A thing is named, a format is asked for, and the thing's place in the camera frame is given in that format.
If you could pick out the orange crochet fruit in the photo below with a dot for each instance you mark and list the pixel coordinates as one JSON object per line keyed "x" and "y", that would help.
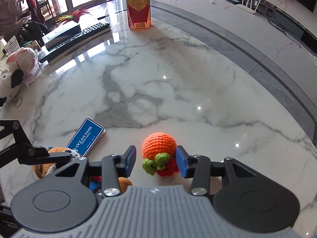
{"x": 159, "y": 155}

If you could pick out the black set-top box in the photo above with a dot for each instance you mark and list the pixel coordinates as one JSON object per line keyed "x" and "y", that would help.
{"x": 61, "y": 33}

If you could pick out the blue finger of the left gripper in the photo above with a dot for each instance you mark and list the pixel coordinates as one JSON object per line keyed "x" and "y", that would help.
{"x": 39, "y": 155}

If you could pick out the orange red drink carton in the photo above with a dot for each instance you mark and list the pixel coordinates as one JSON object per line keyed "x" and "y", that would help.
{"x": 138, "y": 13}

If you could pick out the black remote control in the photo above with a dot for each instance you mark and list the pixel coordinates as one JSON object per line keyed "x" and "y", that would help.
{"x": 74, "y": 42}

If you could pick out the blue ocean park card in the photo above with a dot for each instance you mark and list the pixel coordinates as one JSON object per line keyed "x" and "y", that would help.
{"x": 86, "y": 137}

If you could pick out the brown teddy bear plush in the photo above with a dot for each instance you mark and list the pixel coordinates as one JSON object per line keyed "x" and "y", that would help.
{"x": 43, "y": 170}

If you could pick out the white wifi router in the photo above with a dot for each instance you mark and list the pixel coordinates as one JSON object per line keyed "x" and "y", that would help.
{"x": 250, "y": 6}

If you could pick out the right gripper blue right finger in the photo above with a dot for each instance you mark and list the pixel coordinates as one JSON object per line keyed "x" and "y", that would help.
{"x": 197, "y": 167}

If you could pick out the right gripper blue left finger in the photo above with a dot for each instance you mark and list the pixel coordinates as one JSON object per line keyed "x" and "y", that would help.
{"x": 115, "y": 166}

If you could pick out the cow plush toy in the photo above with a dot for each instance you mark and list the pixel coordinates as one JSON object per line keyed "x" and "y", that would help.
{"x": 14, "y": 69}

